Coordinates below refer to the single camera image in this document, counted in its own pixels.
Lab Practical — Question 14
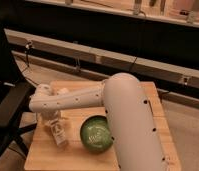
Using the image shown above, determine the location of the white plastic bottle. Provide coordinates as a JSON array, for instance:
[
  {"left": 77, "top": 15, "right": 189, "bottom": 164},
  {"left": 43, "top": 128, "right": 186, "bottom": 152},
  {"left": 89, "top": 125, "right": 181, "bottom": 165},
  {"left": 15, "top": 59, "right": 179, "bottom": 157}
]
[{"left": 50, "top": 120, "right": 68, "bottom": 147}]

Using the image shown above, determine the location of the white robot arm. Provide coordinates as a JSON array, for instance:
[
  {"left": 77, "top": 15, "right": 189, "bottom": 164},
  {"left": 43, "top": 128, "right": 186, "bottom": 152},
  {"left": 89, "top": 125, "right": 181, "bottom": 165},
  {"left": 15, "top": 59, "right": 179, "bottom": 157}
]
[{"left": 29, "top": 73, "right": 168, "bottom": 171}]

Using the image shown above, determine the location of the green ceramic bowl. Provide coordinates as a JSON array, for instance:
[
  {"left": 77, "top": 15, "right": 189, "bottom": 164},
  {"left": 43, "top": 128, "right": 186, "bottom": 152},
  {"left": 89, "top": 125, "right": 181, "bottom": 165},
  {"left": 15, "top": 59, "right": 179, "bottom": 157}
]
[{"left": 80, "top": 115, "right": 113, "bottom": 153}]

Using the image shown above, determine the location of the white rectangular block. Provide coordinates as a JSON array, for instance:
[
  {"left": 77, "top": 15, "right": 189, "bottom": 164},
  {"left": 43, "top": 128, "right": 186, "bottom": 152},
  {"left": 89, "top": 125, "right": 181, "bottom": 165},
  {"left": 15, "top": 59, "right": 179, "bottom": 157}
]
[{"left": 57, "top": 88, "right": 69, "bottom": 94}]

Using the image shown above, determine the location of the wooden table board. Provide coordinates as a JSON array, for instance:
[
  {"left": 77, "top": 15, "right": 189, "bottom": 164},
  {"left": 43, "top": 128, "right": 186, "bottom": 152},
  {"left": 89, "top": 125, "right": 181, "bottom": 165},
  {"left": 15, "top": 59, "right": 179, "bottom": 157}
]
[{"left": 24, "top": 82, "right": 182, "bottom": 171}]

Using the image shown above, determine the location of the black office chair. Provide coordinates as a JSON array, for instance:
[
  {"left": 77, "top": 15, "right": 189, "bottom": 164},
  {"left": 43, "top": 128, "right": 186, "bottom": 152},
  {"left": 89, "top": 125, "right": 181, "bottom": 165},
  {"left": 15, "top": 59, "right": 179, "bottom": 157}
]
[{"left": 0, "top": 23, "right": 37, "bottom": 158}]

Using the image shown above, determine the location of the black cable left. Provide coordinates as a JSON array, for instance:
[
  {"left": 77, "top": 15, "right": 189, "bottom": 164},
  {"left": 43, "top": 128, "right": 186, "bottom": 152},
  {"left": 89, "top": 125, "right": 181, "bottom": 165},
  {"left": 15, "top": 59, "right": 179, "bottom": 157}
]
[{"left": 12, "top": 41, "right": 44, "bottom": 88}]

